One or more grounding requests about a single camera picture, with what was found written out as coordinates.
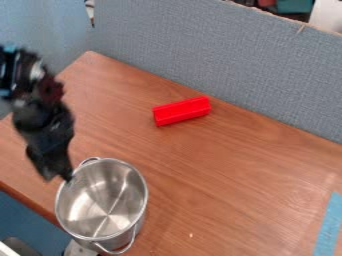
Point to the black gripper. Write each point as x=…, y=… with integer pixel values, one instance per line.
x=44, y=123

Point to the red rectangular block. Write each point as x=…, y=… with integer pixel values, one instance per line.
x=181, y=110

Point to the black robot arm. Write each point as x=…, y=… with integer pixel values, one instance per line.
x=21, y=68

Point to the metal pot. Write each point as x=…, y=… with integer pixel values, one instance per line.
x=100, y=205

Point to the grey fabric partition panel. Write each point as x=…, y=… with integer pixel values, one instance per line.
x=266, y=63

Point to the blue tape strip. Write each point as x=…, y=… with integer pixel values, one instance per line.
x=330, y=227

